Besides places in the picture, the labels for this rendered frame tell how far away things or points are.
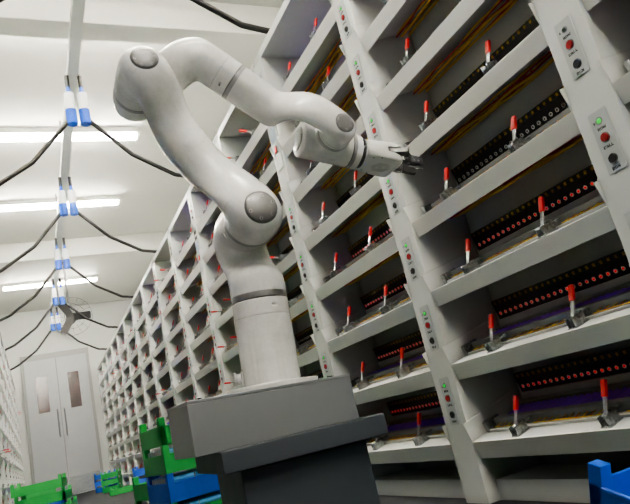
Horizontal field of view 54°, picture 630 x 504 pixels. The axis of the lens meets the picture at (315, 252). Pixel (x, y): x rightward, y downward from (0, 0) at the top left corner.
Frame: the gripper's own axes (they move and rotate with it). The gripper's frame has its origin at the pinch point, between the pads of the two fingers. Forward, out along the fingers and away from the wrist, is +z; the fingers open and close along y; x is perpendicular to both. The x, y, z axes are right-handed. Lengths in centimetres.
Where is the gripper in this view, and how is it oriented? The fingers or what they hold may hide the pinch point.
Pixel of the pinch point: (412, 165)
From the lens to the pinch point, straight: 162.1
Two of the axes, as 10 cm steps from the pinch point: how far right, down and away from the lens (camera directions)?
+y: 3.9, -3.2, -8.6
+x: 0.1, -9.4, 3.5
